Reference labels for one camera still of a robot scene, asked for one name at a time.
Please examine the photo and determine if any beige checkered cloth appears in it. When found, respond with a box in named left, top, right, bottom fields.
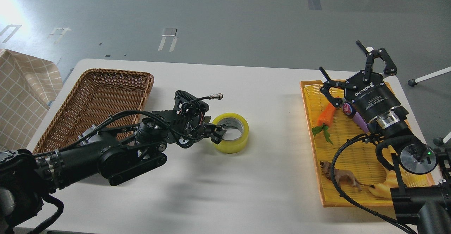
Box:
left=0, top=49, right=63, bottom=152

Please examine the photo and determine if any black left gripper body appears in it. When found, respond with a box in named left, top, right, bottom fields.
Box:
left=166, top=102, right=211, bottom=148

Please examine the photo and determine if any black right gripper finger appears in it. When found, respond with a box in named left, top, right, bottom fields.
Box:
left=319, top=67, right=349, bottom=108
left=356, top=41, right=398, bottom=83

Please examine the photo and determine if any yellow plastic basket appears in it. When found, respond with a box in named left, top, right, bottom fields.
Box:
left=300, top=80, right=435, bottom=208

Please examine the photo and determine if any toy croissant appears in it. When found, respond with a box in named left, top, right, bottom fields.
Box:
left=368, top=170, right=399, bottom=200

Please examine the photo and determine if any yellow tape roll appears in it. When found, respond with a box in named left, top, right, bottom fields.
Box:
left=213, top=112, right=249, bottom=154

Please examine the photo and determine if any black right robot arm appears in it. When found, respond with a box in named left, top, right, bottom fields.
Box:
left=320, top=41, right=451, bottom=234

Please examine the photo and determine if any brown toy lion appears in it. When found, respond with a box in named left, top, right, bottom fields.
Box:
left=319, top=161, right=362, bottom=192

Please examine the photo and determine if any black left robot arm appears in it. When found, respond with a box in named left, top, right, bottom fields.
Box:
left=0, top=91, right=227, bottom=234

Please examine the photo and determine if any white leg with black foot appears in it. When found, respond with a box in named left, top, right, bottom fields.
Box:
left=408, top=66, right=451, bottom=87

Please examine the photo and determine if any small dark can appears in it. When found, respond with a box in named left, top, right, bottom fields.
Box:
left=342, top=102, right=357, bottom=117

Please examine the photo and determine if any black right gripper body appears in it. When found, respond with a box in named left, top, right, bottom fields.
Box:
left=344, top=71, right=401, bottom=123

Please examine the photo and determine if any purple foam block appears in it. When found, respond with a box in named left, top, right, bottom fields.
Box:
left=352, top=112, right=370, bottom=134

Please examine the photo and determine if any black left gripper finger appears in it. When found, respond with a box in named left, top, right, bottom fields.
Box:
left=203, top=124, right=227, bottom=144

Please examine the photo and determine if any orange toy carrot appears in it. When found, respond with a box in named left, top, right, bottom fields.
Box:
left=311, top=103, right=336, bottom=145

